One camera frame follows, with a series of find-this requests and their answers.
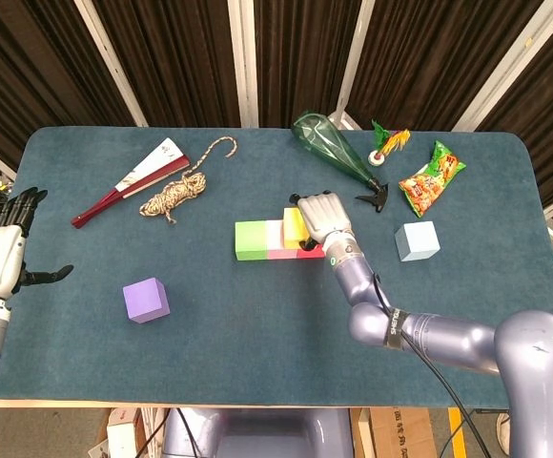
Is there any white and red carton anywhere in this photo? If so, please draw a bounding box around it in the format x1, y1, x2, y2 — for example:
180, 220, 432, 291
106, 407, 145, 458

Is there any pink foam cube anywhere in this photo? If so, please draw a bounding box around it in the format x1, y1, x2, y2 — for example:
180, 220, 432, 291
265, 219, 301, 260

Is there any brown cardboard box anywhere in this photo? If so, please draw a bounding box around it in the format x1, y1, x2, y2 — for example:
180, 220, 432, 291
369, 407, 438, 458

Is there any green plastic spray bottle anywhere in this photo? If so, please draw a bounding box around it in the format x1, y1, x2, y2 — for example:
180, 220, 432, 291
291, 111, 390, 215

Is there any feather shuttlecock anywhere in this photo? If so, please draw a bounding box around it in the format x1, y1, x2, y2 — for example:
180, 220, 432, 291
367, 118, 412, 167

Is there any yellow foam cube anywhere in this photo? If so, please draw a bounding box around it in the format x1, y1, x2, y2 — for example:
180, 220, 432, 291
282, 206, 312, 250

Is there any light blue foam cube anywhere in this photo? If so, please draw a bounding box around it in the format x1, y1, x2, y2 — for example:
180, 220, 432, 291
394, 220, 441, 262

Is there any purple foam cube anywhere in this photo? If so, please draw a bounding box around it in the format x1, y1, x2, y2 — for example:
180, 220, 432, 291
122, 277, 171, 325

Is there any green foam cube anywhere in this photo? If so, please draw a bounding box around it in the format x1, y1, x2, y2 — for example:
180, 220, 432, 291
234, 219, 270, 262

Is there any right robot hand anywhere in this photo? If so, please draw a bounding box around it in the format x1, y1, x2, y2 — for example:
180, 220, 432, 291
289, 189, 356, 252

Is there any beige black rope bundle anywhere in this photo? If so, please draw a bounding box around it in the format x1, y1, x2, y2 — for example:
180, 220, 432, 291
138, 136, 238, 225

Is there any grey robot torso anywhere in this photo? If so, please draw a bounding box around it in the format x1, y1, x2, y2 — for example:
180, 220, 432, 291
161, 407, 354, 458

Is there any red and white folding fan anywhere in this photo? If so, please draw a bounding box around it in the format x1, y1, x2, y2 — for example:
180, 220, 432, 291
70, 136, 192, 230

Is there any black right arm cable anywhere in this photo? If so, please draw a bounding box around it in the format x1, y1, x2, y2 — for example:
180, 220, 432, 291
371, 274, 492, 458

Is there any dark brown curtain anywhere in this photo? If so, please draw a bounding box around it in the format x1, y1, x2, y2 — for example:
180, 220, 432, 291
0, 0, 553, 225

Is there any red foam cube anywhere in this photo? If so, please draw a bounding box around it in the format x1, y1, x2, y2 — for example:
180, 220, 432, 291
296, 240, 328, 260

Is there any orange green snack bag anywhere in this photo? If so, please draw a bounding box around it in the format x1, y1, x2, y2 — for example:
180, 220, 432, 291
398, 139, 468, 219

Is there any blue felt table cover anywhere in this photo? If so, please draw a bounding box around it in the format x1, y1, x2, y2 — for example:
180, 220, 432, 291
0, 125, 553, 409

